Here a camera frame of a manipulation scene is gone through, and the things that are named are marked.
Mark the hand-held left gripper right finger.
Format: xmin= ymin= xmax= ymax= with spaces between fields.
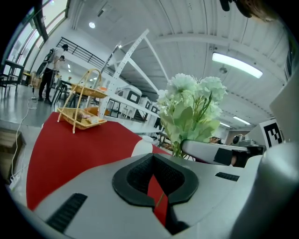
xmin=153 ymin=153 xmax=245 ymax=236

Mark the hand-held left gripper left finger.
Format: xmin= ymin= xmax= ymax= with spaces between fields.
xmin=35 ymin=153 xmax=172 ymax=239

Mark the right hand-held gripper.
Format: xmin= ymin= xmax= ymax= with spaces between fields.
xmin=181 ymin=119 xmax=285 ymax=169

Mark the white flowers bunch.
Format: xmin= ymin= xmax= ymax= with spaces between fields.
xmin=157 ymin=73 xmax=228 ymax=162

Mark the table with red cloth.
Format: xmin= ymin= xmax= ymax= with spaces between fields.
xmin=26 ymin=111 xmax=174 ymax=227

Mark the long ceiling tube light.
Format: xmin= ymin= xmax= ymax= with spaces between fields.
xmin=212 ymin=52 xmax=263 ymax=79
xmin=233 ymin=115 xmax=251 ymax=126

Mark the two-tier wicker basket stand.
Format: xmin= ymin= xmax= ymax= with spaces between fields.
xmin=56 ymin=68 xmax=109 ymax=134

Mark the white power strip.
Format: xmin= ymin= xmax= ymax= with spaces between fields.
xmin=9 ymin=175 xmax=21 ymax=190

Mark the wooden step platform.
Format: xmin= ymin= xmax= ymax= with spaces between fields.
xmin=0 ymin=129 xmax=27 ymax=178

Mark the black work table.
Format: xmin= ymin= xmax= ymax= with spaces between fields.
xmin=52 ymin=78 xmax=78 ymax=108

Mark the white metal shelf rack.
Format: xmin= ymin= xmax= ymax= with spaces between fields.
xmin=97 ymin=28 xmax=171 ymax=141

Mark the black balcony railing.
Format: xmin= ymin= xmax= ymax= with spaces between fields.
xmin=56 ymin=36 xmax=113 ymax=71

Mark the black high table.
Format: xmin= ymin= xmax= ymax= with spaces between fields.
xmin=0 ymin=59 xmax=25 ymax=92

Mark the white power cable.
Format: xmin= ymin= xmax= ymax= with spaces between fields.
xmin=9 ymin=97 xmax=37 ymax=185

